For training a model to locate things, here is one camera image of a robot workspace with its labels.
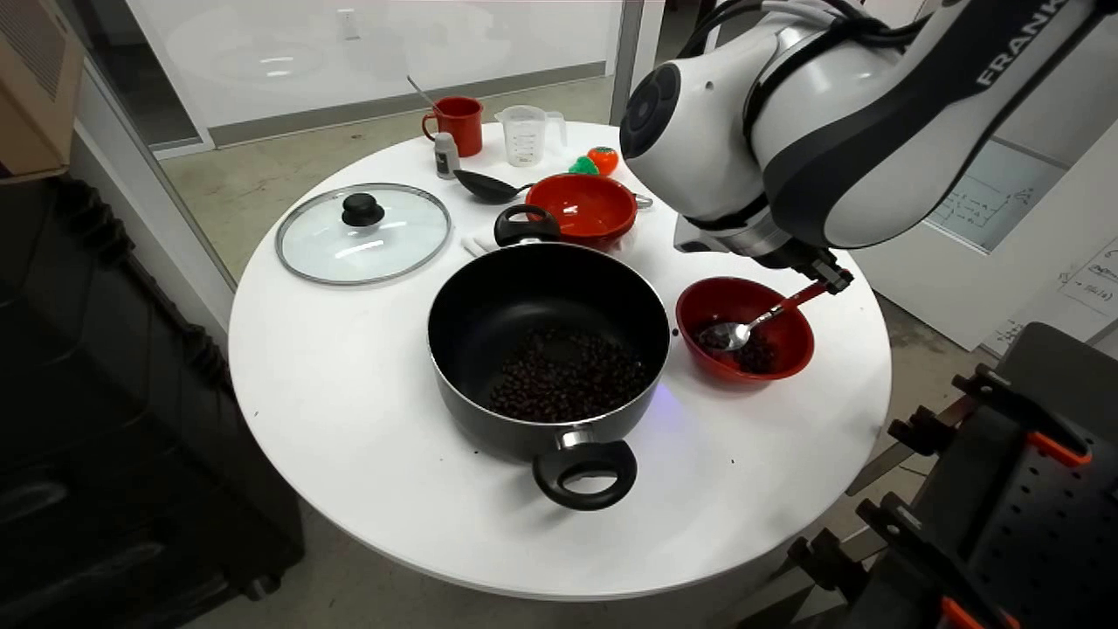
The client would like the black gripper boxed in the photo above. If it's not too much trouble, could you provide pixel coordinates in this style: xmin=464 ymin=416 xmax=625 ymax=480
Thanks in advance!
xmin=676 ymin=212 xmax=861 ymax=296

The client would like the orange bowl with beans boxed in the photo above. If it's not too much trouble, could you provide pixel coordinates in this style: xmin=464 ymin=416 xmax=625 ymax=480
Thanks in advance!
xmin=676 ymin=273 xmax=817 ymax=389

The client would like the empty red bowl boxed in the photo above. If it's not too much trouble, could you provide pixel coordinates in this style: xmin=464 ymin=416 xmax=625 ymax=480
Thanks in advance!
xmin=520 ymin=170 xmax=644 ymax=251

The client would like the black cooking pot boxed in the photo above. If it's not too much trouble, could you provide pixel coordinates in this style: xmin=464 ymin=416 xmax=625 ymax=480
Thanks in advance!
xmin=423 ymin=203 xmax=676 ymax=514

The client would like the small coffee bean pile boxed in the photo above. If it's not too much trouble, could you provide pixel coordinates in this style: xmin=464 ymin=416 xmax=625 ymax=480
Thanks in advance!
xmin=689 ymin=316 xmax=783 ymax=378

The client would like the whiteboard panel on door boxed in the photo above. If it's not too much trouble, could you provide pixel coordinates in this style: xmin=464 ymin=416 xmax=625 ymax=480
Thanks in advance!
xmin=924 ymin=138 xmax=1068 ymax=254

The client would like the black orange clamp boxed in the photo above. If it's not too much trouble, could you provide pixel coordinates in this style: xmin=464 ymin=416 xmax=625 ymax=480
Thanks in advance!
xmin=852 ymin=491 xmax=1029 ymax=629
xmin=889 ymin=363 xmax=1096 ymax=471

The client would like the orange ball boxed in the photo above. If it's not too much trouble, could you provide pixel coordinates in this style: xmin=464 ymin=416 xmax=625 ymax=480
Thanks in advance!
xmin=585 ymin=145 xmax=624 ymax=182

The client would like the large coffee bean pile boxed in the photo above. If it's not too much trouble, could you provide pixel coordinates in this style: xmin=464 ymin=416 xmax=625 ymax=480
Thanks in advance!
xmin=480 ymin=329 xmax=647 ymax=427

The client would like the clear plastic measuring cup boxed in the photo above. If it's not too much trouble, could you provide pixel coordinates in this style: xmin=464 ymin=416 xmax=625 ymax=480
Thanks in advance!
xmin=497 ymin=103 xmax=569 ymax=170

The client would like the black perforated workbench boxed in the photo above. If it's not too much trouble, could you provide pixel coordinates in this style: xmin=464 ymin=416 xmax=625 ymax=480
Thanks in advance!
xmin=743 ymin=322 xmax=1118 ymax=629

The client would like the black ladle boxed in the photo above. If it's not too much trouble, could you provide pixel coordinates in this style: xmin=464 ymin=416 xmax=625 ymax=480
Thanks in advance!
xmin=451 ymin=168 xmax=534 ymax=207

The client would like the red mug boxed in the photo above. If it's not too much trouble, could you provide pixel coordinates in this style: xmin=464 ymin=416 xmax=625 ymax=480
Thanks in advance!
xmin=420 ymin=96 xmax=485 ymax=162

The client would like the small grey shaker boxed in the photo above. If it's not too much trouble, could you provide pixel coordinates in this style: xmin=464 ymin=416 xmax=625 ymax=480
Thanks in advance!
xmin=433 ymin=130 xmax=463 ymax=182

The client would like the glass lid black knob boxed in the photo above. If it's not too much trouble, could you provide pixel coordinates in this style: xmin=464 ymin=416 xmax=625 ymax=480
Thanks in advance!
xmin=274 ymin=179 xmax=456 ymax=292

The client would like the cardboard box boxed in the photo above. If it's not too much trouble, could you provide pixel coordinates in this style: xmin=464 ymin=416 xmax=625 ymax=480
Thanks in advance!
xmin=0 ymin=0 xmax=91 ymax=187

